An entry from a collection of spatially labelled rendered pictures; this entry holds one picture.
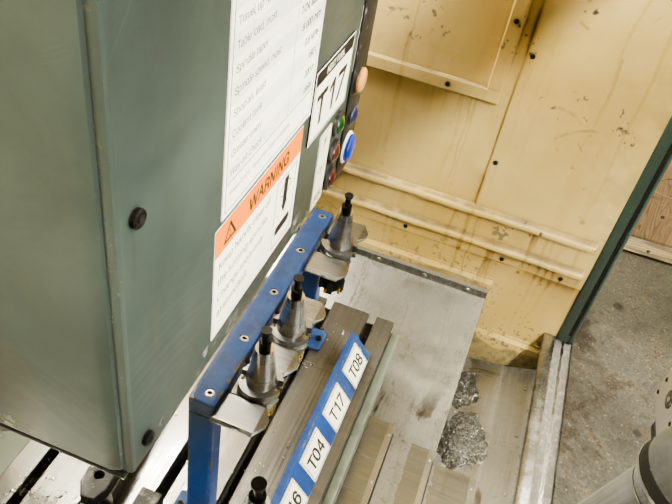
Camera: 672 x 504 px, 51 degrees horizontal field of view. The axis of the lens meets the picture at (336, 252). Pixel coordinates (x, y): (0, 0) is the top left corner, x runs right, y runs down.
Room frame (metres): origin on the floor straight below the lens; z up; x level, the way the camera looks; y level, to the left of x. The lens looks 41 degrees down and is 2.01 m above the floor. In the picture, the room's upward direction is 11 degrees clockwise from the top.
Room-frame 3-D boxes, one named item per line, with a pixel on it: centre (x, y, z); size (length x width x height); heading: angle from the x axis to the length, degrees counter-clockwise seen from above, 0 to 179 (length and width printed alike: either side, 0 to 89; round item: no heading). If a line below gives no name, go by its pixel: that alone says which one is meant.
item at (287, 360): (0.67, 0.06, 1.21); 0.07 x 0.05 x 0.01; 77
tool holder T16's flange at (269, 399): (0.62, 0.07, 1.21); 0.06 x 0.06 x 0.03
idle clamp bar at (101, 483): (0.67, 0.29, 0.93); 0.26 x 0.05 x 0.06; 172
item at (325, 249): (0.94, 0.00, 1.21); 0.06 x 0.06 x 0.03
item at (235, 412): (0.56, 0.08, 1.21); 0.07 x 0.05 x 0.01; 77
